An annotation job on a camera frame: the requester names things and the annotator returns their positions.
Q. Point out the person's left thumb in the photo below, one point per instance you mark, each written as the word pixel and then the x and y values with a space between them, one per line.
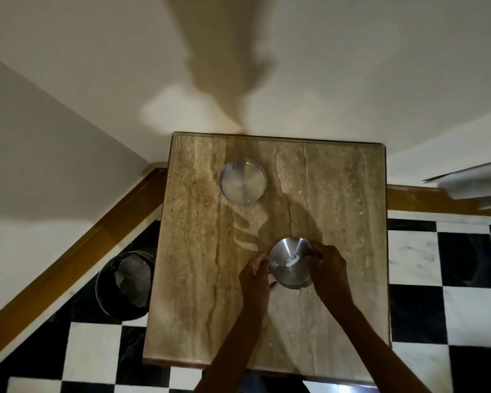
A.
pixel 273 288

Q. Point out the person's left forearm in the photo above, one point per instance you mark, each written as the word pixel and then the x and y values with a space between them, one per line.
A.
pixel 235 347

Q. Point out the steel container with lid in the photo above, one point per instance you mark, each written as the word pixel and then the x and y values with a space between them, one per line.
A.
pixel 291 263

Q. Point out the person's right hand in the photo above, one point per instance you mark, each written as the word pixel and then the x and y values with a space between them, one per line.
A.
pixel 329 274

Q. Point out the black waste bin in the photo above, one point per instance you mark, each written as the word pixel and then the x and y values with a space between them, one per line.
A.
pixel 125 284

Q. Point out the round steel container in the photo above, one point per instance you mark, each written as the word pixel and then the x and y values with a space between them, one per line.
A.
pixel 243 182

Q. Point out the white paper sheet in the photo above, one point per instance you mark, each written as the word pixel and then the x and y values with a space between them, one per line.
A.
pixel 472 184

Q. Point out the person's left hand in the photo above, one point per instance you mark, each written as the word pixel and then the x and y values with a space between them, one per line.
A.
pixel 255 283

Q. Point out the marble top table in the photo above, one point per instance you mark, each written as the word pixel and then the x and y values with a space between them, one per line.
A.
pixel 266 257

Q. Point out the person's right forearm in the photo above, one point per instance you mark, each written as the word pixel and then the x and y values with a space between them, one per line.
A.
pixel 372 347

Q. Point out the person's right fingers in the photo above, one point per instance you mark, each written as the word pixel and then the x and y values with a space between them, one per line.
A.
pixel 314 253

